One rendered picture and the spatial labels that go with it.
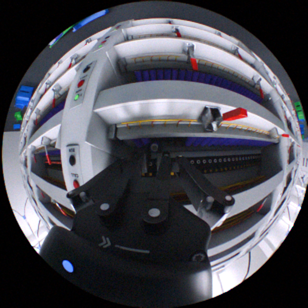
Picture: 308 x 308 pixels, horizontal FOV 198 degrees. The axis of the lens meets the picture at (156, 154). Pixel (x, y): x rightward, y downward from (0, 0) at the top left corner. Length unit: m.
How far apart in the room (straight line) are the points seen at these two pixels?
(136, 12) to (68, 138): 0.73
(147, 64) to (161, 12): 0.55
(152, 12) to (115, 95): 0.67
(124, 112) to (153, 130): 0.06
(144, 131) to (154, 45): 0.22
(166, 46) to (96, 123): 0.24
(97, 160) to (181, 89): 0.16
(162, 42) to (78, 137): 0.27
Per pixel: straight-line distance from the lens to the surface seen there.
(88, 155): 0.16
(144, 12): 0.75
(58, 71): 0.68
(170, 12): 0.75
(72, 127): 0.20
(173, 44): 0.29
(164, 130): 0.17
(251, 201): 0.27
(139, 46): 0.29
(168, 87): 0.15
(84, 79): 0.23
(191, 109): 0.16
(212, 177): 0.39
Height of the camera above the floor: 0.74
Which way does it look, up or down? 5 degrees up
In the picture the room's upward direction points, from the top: 178 degrees clockwise
